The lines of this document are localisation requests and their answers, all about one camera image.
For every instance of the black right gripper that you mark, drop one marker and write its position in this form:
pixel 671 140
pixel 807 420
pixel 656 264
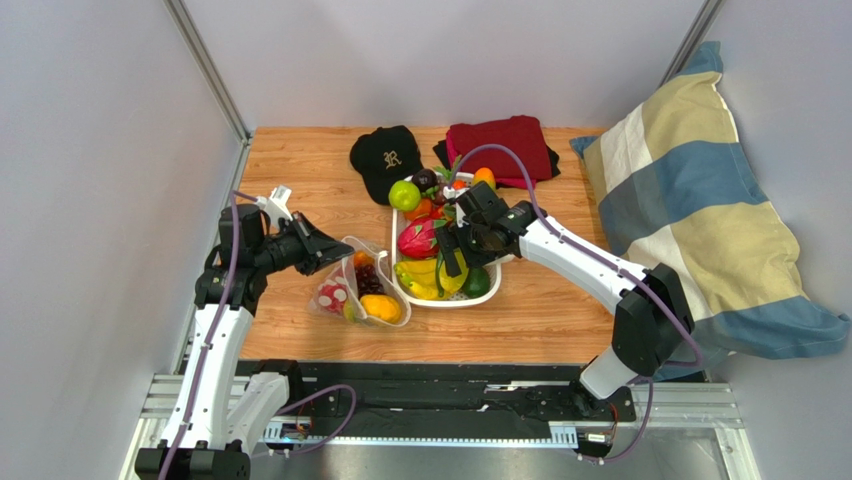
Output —
pixel 456 235

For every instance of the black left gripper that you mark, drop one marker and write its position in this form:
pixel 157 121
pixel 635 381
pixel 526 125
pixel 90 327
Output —
pixel 315 246

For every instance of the orange red mango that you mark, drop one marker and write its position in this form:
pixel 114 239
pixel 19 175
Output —
pixel 362 259

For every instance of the dark purple grape bunch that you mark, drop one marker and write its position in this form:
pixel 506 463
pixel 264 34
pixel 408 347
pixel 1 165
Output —
pixel 368 282

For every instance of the clear dotted zip bag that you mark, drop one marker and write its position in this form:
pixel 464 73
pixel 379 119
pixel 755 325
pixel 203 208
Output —
pixel 353 311

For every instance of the yellow orange mango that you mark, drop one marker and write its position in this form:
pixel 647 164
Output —
pixel 383 307

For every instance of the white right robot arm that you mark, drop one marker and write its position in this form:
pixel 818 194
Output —
pixel 651 314

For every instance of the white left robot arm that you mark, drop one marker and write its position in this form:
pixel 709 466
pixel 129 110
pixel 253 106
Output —
pixel 206 437

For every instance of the pink dragon fruit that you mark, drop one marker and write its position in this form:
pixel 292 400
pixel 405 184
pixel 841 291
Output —
pixel 418 240

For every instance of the yellow banana bunch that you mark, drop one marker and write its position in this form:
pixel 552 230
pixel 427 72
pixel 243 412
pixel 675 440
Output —
pixel 421 278

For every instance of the yellow green star fruit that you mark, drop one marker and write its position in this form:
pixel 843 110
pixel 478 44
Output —
pixel 449 285

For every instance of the white perforated fruit basket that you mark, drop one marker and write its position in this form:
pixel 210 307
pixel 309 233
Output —
pixel 433 205

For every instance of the green orange mango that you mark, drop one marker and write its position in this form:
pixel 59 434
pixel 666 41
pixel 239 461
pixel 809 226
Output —
pixel 477 284

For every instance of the green apple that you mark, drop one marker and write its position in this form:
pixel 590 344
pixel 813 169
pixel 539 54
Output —
pixel 404 196

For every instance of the dark purple mangosteen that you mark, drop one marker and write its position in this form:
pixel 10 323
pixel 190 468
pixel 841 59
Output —
pixel 425 180

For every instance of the papaya orange green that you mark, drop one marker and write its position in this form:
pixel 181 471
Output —
pixel 484 176

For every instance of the black baseball cap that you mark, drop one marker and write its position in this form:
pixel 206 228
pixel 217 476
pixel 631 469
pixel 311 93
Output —
pixel 383 157

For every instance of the dark red folded cloth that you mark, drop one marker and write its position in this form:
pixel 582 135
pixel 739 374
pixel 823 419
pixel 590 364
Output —
pixel 514 149

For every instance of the blue yellow checked pillow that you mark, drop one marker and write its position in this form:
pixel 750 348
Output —
pixel 673 186

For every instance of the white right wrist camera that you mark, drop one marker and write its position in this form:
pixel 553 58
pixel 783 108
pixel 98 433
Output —
pixel 451 194

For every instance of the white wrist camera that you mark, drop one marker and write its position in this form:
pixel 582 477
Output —
pixel 275 206
pixel 451 194

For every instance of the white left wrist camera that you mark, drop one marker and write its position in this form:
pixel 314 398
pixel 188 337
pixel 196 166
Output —
pixel 275 206

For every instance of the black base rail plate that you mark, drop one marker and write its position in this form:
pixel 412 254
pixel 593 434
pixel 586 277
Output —
pixel 435 401

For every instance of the aluminium frame post left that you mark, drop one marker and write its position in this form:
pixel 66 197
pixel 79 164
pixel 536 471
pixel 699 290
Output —
pixel 204 60

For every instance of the aluminium frame post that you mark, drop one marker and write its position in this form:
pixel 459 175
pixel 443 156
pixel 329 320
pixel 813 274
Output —
pixel 204 60
pixel 701 24

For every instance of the aluminium frame post right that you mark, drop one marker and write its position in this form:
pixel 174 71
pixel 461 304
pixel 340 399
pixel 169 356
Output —
pixel 701 24

